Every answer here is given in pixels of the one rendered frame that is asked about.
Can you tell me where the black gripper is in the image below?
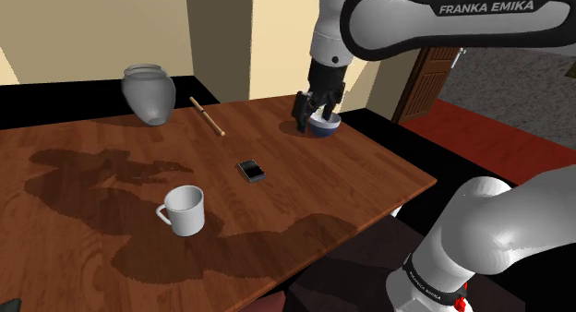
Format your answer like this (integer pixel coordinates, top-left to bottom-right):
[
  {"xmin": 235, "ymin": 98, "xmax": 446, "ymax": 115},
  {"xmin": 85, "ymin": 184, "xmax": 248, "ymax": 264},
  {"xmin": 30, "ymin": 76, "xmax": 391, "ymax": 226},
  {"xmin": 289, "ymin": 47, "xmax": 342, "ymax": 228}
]
[{"xmin": 292, "ymin": 58, "xmax": 350, "ymax": 134}]

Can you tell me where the blue bowl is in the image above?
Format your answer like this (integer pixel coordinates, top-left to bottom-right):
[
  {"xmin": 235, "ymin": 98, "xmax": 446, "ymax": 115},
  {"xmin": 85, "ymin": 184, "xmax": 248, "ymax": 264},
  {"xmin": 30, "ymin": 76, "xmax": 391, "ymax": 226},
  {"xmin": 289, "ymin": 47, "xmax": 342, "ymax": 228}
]
[{"xmin": 307, "ymin": 111, "xmax": 342, "ymax": 138}]

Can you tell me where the brown wooden table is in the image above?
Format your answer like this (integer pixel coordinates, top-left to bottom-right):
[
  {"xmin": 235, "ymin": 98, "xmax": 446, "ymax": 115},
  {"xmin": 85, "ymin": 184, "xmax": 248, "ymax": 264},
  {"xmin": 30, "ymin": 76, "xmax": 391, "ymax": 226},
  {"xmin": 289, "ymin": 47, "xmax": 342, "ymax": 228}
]
[{"xmin": 0, "ymin": 93, "xmax": 438, "ymax": 312}]

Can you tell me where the black phone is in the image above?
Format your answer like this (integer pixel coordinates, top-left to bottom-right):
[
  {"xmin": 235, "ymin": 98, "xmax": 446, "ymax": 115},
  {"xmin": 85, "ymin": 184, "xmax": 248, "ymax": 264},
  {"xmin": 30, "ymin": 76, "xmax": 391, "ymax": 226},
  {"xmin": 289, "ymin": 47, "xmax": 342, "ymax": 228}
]
[{"xmin": 237, "ymin": 159, "xmax": 268, "ymax": 185}]

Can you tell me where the brown wooden door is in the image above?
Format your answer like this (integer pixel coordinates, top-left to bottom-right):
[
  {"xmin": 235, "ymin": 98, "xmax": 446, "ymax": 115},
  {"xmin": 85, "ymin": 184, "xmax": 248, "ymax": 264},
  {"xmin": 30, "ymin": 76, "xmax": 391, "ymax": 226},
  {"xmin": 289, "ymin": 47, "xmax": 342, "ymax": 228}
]
[{"xmin": 390, "ymin": 46, "xmax": 462, "ymax": 125}]

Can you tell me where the wooden stick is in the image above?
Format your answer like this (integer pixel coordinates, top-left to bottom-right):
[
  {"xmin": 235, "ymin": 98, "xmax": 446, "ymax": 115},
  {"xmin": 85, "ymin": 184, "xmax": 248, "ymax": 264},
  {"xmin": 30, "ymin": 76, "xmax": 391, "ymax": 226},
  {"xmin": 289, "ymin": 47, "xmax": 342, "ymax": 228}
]
[{"xmin": 188, "ymin": 96, "xmax": 226, "ymax": 138}]

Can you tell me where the white mug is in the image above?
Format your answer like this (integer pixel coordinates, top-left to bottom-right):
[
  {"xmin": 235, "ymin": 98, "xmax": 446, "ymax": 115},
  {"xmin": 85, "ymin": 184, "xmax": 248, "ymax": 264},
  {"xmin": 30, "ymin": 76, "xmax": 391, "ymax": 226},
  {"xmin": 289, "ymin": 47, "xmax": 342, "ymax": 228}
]
[{"xmin": 155, "ymin": 184, "xmax": 207, "ymax": 238}]

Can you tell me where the grey vase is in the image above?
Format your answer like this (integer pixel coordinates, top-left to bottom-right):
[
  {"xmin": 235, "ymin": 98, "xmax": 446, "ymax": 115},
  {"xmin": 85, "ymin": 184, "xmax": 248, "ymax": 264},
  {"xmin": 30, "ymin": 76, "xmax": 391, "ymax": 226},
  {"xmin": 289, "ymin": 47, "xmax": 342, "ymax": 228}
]
[{"xmin": 120, "ymin": 63, "xmax": 177, "ymax": 127}]

